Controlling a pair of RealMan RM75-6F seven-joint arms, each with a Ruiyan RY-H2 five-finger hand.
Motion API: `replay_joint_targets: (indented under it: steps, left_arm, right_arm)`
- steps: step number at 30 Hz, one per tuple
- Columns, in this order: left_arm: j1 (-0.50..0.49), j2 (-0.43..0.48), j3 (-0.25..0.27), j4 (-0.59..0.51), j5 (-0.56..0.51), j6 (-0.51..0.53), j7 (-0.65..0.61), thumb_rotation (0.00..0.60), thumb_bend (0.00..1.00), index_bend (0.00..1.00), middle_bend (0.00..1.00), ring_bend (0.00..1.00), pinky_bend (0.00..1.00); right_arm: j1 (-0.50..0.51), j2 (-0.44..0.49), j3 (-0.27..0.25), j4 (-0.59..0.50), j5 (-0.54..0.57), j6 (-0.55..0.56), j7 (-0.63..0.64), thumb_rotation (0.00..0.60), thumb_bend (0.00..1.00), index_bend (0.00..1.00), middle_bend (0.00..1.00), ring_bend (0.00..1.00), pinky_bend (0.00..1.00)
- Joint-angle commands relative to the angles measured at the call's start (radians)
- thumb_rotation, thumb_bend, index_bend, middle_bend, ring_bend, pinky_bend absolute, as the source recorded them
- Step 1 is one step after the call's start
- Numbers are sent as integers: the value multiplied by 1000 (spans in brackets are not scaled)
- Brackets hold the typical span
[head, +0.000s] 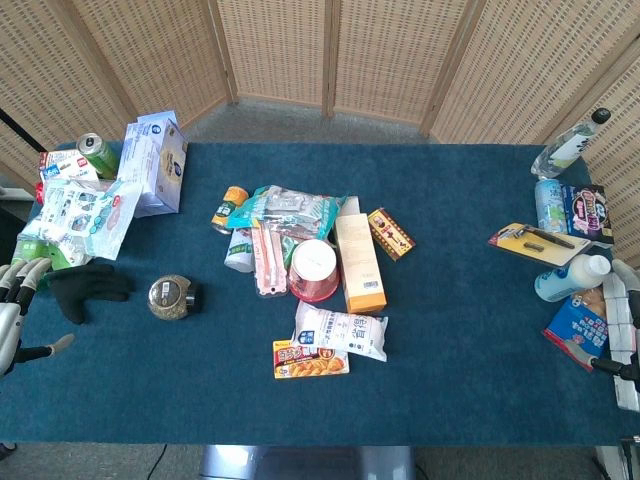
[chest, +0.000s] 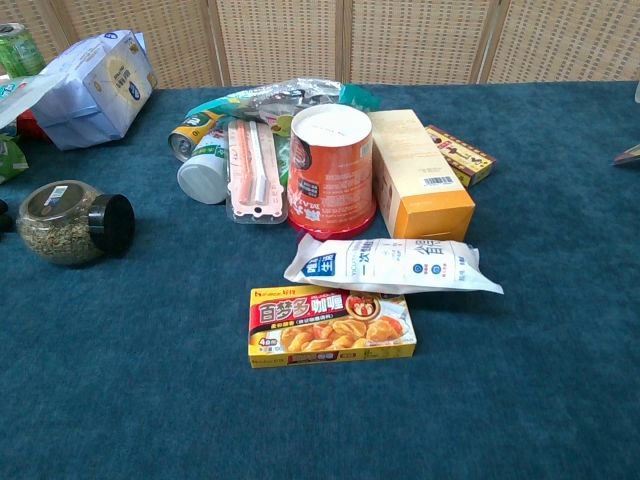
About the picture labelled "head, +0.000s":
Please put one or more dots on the silver robot right hand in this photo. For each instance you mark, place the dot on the silver robot right hand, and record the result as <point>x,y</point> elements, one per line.
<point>631,280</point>

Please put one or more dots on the silver robot left hand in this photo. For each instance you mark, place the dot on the silver robot left hand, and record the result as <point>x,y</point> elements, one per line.
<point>10,320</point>

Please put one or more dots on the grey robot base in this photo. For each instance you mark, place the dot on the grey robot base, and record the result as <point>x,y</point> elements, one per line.
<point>305,462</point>

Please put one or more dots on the green and white plastic package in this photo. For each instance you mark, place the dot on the green and white plastic package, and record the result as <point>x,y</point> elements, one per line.
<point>62,260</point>

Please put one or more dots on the light blue plastic snack bag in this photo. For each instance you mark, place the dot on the light blue plastic snack bag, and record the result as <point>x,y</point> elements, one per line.
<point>90,215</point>

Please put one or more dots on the white salt bag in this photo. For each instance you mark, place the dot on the white salt bag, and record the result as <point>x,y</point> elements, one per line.
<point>342,330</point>

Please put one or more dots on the teal snack packet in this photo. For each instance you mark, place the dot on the teal snack packet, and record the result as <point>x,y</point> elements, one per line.
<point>295,207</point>

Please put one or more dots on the white bottle with blue label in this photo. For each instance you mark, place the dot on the white bottle with blue label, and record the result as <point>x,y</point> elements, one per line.
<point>565,277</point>

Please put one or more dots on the black glove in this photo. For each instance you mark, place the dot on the black glove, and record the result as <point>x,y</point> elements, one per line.
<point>82,290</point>

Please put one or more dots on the dark purple box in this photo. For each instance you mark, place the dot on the dark purple box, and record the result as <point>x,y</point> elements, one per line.
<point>590,212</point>

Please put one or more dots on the razor on yellow card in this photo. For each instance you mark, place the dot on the razor on yellow card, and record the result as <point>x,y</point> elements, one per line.
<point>542,242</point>

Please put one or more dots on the light blue drink can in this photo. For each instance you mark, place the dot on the light blue drink can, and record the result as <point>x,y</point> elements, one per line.
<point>550,205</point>

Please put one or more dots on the clear bottle with black cap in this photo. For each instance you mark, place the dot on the clear bottle with black cap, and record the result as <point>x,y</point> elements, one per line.
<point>565,150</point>

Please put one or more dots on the glass jar with black lid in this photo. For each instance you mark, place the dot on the glass jar with black lid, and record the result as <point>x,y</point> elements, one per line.
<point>169,296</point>

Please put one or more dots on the red white blue packet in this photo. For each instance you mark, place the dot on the red white blue packet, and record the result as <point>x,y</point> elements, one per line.
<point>62,164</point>

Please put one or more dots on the green drink can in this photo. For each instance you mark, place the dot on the green drink can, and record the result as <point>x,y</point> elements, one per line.
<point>100,156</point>

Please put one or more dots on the blue table cloth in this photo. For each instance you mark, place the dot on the blue table cloth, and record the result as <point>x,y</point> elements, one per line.
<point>450,350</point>

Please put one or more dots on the white blue tissue box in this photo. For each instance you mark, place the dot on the white blue tissue box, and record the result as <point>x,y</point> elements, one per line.
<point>159,170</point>

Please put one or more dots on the white green bottle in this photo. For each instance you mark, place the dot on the white green bottle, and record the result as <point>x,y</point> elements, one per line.
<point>239,252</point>

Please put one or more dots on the small red yellow box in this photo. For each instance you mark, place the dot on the small red yellow box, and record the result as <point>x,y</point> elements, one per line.
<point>391,234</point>

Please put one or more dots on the yellow drink can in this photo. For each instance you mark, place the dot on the yellow drink can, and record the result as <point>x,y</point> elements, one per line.
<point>227,207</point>

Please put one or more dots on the pink toothbrush pack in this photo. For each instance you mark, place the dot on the pink toothbrush pack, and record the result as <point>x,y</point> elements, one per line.
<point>270,270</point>

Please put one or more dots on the tall orange white box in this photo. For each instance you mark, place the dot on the tall orange white box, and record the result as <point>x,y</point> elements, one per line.
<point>361,260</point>

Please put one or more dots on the orange curry box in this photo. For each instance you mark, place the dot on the orange curry box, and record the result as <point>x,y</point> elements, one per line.
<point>310,362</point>

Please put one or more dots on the red cup with white lid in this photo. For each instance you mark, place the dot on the red cup with white lid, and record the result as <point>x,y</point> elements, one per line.
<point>314,270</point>

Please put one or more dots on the woven bamboo folding screen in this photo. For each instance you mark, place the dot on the woven bamboo folding screen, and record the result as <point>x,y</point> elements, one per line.
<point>390,55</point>

